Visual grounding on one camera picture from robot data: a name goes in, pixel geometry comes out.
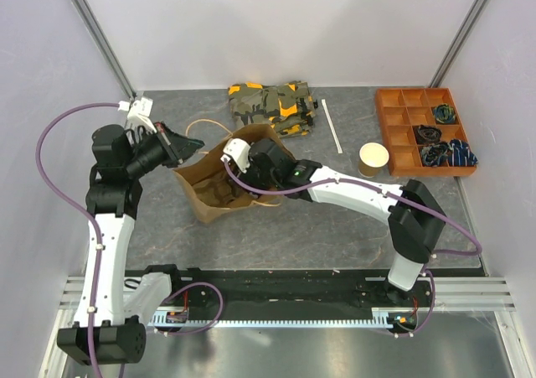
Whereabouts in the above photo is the green blue rolled sock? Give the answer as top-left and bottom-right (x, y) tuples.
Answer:
(432, 103), (456, 125)

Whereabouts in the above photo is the grey patterned rolled sock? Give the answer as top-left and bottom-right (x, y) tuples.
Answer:
(420, 142), (451, 167)

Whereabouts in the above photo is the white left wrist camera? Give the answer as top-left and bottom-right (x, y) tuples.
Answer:
(126, 97), (157, 132)

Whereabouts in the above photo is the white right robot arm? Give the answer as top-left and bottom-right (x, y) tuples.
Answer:
(239, 138), (446, 306)

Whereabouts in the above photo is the blue striped rolled sock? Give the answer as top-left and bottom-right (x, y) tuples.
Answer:
(447, 139), (478, 167)

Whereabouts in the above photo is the cardboard cup carrier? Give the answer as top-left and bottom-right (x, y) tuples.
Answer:
(193, 175), (244, 208)

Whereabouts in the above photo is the dark brown rolled sock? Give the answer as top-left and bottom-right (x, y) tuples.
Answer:
(413, 125), (442, 145)

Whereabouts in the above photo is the white slotted cable duct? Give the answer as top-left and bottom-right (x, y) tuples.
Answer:
(148, 308), (393, 329)

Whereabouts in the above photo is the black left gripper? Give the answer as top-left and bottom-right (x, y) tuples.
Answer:
(125, 121), (204, 178)

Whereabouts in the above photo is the camouflage folded cloth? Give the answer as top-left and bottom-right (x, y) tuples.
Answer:
(228, 80), (318, 138)

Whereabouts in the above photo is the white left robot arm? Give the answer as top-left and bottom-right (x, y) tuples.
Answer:
(57, 122), (204, 365)

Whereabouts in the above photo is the orange compartment tray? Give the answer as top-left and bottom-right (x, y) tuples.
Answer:
(375, 87), (477, 177)

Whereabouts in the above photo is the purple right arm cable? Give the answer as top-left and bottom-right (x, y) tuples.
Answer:
(221, 155), (483, 338)

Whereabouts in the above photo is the white paper straw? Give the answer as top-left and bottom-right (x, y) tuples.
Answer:
(321, 99), (343, 154)

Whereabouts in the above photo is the aluminium frame rail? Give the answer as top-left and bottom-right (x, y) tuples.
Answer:
(434, 277), (515, 312)

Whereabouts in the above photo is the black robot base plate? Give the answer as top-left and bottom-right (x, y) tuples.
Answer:
(172, 268), (431, 319)

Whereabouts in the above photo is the brown paper bag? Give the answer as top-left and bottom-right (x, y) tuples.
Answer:
(173, 124), (291, 224)

